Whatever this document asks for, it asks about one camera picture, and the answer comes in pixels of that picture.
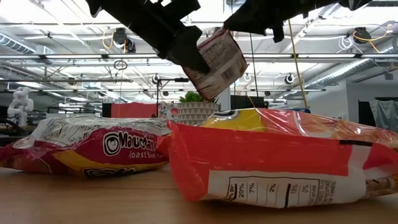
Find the blue Maruchan noodle pack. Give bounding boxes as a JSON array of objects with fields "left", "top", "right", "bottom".
[{"left": 285, "top": 106, "right": 312, "bottom": 114}]

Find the black monitor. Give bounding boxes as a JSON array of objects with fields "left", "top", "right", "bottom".
[{"left": 230, "top": 95, "right": 266, "bottom": 110}]

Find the yellow hanging cable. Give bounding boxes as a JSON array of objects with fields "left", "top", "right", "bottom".
[{"left": 287, "top": 18, "right": 309, "bottom": 110}]

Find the red partition panel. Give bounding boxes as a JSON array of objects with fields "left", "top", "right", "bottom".
[{"left": 110, "top": 102, "right": 158, "bottom": 119}]

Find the orange Maruchan noodle pack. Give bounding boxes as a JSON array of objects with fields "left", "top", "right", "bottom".
[{"left": 167, "top": 108, "right": 398, "bottom": 209}]

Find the clear plastic bin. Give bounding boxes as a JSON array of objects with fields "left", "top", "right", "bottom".
[{"left": 42, "top": 112, "right": 118, "bottom": 122}]

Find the black upright panel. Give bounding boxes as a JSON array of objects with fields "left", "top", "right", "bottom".
[{"left": 358, "top": 100, "right": 376, "bottom": 127}]

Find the long ceiling light bar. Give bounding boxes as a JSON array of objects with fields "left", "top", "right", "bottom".
[{"left": 76, "top": 53, "right": 357, "bottom": 60}]

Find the grey draped cloth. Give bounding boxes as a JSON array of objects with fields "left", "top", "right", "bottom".
[{"left": 369, "top": 100, "right": 398, "bottom": 133}]

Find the floral print box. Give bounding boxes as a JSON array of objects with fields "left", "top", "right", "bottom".
[{"left": 157, "top": 101, "right": 178, "bottom": 121}]

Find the succulent in white patterned pot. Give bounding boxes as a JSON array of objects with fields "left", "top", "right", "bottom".
[{"left": 177, "top": 90, "right": 220, "bottom": 126}]

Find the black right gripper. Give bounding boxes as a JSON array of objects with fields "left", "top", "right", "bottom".
[{"left": 223, "top": 0, "right": 327, "bottom": 44}]

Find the silver ventilation duct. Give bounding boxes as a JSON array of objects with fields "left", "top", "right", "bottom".
[{"left": 304, "top": 57, "right": 398, "bottom": 90}]

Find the white humanoid robot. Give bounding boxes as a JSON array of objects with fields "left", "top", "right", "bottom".
[{"left": 6, "top": 86, "right": 34, "bottom": 127}]

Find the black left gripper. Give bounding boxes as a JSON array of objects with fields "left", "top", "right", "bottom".
[{"left": 127, "top": 0, "right": 211, "bottom": 74}]

